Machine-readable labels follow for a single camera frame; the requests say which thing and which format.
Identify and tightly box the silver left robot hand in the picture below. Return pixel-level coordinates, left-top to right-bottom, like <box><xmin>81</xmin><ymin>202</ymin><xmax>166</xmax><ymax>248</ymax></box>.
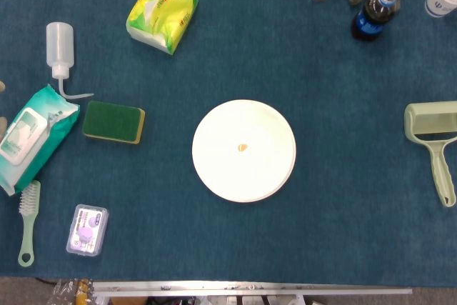
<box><xmin>0</xmin><ymin>81</ymin><xmax>9</xmax><ymax>135</ymax></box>

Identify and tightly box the green sponge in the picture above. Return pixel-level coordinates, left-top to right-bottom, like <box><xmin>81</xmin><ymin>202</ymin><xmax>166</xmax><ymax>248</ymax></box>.
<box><xmin>82</xmin><ymin>100</ymin><xmax>146</xmax><ymax>145</ymax></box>

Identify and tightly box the white round plate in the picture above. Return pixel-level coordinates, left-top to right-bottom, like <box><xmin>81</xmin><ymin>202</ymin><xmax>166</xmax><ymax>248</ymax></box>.
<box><xmin>191</xmin><ymin>99</ymin><xmax>297</xmax><ymax>203</ymax></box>

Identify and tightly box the teal wet wipes pack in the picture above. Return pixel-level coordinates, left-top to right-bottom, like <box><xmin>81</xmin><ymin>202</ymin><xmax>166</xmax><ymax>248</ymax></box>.
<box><xmin>0</xmin><ymin>84</ymin><xmax>81</xmax><ymax>197</ymax></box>

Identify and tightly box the pale green plastic brush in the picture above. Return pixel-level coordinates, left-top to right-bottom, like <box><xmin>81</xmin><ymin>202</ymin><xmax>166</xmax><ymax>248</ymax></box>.
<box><xmin>17</xmin><ymin>180</ymin><xmax>41</xmax><ymax>268</ymax></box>

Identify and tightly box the translucent squeeze wash bottle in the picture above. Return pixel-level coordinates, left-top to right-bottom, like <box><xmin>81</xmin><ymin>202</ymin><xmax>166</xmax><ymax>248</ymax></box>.
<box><xmin>45</xmin><ymin>21</ymin><xmax>95</xmax><ymax>101</ymax></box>

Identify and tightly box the clear purple label box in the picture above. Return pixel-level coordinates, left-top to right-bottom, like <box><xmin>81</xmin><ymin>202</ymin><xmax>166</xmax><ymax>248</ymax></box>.
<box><xmin>66</xmin><ymin>204</ymin><xmax>109</xmax><ymax>257</ymax></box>

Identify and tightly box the crinkled clear plastic wrap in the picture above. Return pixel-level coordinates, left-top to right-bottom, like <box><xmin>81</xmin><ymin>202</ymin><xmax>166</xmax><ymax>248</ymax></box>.
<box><xmin>49</xmin><ymin>278</ymin><xmax>94</xmax><ymax>305</ymax></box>

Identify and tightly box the yellow green tissue pack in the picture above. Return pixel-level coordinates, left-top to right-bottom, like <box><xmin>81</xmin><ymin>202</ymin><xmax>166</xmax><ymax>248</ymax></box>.
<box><xmin>125</xmin><ymin>0</ymin><xmax>199</xmax><ymax>56</ymax></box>

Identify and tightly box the cola bottle blue label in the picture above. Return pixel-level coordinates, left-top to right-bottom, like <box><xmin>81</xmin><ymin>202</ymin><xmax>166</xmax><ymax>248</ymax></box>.
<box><xmin>351</xmin><ymin>0</ymin><xmax>401</xmax><ymax>42</ymax></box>

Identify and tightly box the aluminium frame rail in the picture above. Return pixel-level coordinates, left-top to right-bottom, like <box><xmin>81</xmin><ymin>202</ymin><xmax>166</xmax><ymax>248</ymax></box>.
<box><xmin>92</xmin><ymin>280</ymin><xmax>413</xmax><ymax>299</ymax></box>

